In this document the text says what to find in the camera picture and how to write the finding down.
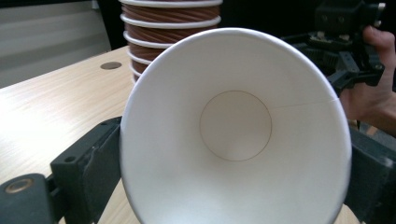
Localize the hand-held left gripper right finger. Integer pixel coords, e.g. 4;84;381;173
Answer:
343;127;396;224

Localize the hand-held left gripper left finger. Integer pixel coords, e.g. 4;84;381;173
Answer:
50;116;122;224

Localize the white paper cup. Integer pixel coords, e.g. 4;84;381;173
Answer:
119;27;353;224

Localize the stack of brown cups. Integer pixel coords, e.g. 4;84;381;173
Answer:
118;0;224;86

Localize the black curtain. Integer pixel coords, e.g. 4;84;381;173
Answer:
96;0;396;50

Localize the round dark table grommet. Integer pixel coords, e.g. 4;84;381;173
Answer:
100;61;123;71

